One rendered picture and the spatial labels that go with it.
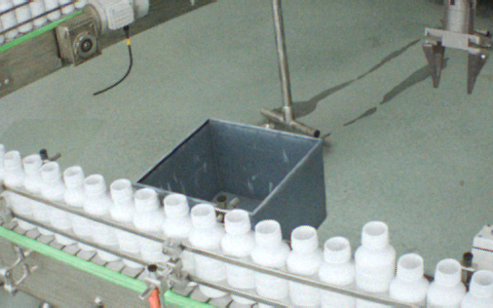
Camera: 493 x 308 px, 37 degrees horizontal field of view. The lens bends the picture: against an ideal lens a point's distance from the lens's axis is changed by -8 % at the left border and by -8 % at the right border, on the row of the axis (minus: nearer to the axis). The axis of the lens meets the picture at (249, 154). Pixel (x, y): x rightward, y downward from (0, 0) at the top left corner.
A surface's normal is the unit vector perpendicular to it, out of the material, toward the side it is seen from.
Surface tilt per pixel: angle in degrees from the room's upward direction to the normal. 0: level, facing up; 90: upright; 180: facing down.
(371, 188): 0
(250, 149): 90
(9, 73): 90
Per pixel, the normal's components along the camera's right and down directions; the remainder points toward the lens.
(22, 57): 0.66, 0.33
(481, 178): -0.11, -0.85
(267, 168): -0.51, 0.50
